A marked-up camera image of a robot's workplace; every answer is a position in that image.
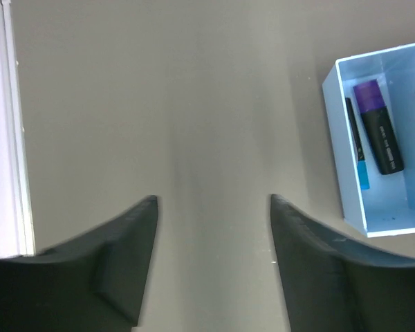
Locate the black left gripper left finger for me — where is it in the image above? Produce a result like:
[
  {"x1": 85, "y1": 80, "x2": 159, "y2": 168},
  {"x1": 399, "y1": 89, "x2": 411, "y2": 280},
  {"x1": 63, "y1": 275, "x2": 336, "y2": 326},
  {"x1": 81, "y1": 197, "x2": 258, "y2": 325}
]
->
[{"x1": 0, "y1": 195, "x2": 158, "y2": 331}]

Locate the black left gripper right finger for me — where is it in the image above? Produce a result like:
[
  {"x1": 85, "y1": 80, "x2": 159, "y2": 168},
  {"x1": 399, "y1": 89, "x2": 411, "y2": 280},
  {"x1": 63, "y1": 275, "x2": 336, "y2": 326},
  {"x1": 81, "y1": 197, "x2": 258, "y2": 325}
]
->
[{"x1": 270, "y1": 194, "x2": 415, "y2": 331}]

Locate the blue drawer bin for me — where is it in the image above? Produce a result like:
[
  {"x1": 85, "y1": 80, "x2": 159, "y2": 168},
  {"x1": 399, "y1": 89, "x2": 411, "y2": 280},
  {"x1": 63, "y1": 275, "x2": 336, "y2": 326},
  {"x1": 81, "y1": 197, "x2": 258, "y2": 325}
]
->
[{"x1": 322, "y1": 43, "x2": 415, "y2": 237}]

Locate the black highlighter blue cap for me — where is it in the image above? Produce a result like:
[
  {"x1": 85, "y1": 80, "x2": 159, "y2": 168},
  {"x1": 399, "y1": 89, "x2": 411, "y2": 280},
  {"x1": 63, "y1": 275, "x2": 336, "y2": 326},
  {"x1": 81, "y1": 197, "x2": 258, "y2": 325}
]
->
[{"x1": 345, "y1": 98, "x2": 370, "y2": 190}]

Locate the black highlighter purple cap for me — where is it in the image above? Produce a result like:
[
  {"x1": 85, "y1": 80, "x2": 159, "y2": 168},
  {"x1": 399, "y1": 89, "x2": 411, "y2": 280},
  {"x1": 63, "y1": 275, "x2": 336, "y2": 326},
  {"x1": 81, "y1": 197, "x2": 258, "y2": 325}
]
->
[{"x1": 353, "y1": 80, "x2": 405, "y2": 175}]

